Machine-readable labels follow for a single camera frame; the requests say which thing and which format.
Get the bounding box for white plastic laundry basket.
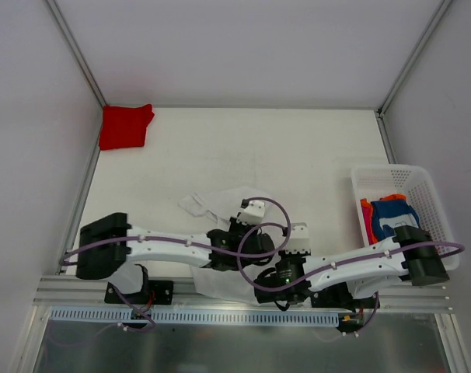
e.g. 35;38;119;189
350;165;461;271

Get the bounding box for red folded t-shirt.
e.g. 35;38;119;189
99;104;155;151

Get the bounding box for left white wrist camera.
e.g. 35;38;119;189
236;199;266;225

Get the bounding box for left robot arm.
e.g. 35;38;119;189
75;212;262;303

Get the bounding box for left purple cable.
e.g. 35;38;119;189
60;197;293;333

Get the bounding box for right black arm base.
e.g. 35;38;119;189
310;283;377;312

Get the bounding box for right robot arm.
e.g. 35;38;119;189
254;225;449;309

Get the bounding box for aluminium mounting rail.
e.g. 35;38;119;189
33;275;455;314

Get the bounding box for white t-shirt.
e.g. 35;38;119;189
107;186;267;297

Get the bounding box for white slotted cable duct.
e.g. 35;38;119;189
50;306;340;328

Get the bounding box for blue printed t-shirt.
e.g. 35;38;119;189
371;194;420;241

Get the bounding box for orange garment in basket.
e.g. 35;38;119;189
360;193;409;244

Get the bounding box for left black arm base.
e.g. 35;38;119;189
104;280;174;305

